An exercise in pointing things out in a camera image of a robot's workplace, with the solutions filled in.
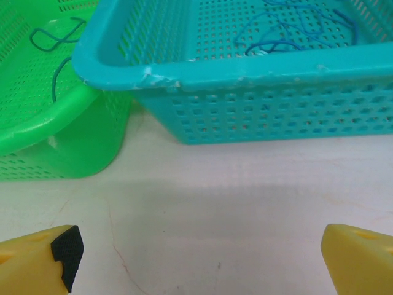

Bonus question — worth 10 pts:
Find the teal plastic basket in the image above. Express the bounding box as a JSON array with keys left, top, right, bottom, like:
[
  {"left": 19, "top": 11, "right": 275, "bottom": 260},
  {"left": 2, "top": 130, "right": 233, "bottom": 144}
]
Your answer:
[{"left": 72, "top": 0, "right": 393, "bottom": 146}]

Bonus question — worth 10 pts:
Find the green plastic basket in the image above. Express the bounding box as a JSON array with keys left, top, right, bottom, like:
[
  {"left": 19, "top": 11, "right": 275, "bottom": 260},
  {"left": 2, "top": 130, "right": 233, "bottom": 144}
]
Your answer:
[{"left": 0, "top": 0, "right": 133, "bottom": 182}]

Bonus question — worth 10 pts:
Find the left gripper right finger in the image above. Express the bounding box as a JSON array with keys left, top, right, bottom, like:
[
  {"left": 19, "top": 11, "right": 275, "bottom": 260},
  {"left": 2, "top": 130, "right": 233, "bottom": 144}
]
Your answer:
[{"left": 321, "top": 223, "right": 393, "bottom": 295}]

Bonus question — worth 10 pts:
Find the thin blue cable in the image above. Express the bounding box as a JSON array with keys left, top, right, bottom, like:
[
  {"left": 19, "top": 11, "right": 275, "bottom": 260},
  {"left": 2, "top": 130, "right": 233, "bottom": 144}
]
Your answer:
[{"left": 235, "top": 0, "right": 359, "bottom": 56}]

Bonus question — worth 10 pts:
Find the thin green cable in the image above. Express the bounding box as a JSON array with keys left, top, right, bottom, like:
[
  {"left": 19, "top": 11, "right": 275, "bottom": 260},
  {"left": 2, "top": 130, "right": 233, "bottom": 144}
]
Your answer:
[{"left": 30, "top": 17, "right": 87, "bottom": 104}]

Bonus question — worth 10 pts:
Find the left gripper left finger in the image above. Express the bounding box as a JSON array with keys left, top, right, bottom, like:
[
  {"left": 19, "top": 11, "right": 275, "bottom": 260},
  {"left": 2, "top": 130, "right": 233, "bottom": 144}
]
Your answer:
[{"left": 0, "top": 224, "right": 84, "bottom": 295}]

